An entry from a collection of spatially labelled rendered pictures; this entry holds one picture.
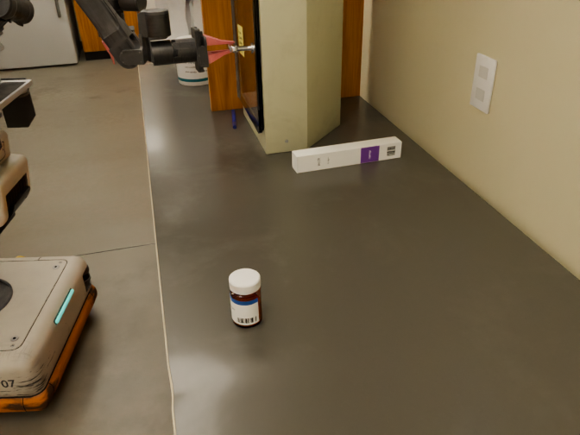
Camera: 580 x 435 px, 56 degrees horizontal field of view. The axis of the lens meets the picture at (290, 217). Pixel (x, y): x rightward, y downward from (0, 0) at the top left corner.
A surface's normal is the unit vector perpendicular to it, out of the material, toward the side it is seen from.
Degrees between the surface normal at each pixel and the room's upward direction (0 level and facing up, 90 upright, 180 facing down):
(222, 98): 90
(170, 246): 0
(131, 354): 0
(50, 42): 90
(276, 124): 90
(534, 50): 90
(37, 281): 0
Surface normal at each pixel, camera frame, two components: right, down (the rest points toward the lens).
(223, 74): 0.25, 0.49
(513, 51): -0.97, 0.14
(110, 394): -0.02, -0.86
